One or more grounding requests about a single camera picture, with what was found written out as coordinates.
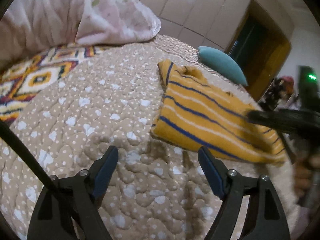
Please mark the teal pillow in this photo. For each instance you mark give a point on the teal pillow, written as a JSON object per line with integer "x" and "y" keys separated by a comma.
{"x": 221, "y": 63}

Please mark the finger of the blurred right gripper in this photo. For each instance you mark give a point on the finger of the blurred right gripper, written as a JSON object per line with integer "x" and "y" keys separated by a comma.
{"x": 304, "y": 124}

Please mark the yellow striped sweater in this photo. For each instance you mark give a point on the yellow striped sweater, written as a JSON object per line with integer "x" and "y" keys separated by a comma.
{"x": 195, "y": 113}

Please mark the beige glossy wardrobe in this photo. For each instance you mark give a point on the beige glossy wardrobe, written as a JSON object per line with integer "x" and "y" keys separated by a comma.
{"x": 197, "y": 23}

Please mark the cluttered shoe rack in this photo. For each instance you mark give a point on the cluttered shoe rack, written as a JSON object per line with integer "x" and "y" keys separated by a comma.
{"x": 279, "y": 94}

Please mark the beige dotted quilt bedspread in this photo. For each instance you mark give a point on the beige dotted quilt bedspread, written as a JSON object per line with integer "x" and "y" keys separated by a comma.
{"x": 74, "y": 102}

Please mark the pink floral duvet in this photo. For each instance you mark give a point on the pink floral duvet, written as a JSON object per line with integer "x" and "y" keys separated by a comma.
{"x": 32, "y": 26}

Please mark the person right hand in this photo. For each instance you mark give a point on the person right hand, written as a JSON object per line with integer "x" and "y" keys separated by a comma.
{"x": 303, "y": 173}

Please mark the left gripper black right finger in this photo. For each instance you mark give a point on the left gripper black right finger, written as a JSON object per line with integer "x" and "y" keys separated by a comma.
{"x": 265, "y": 216}

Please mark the dark wooden door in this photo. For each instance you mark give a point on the dark wooden door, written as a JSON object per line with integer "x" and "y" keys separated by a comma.
{"x": 260, "y": 48}

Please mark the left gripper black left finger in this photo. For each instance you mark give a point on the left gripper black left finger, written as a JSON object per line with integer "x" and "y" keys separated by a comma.
{"x": 79, "y": 200}

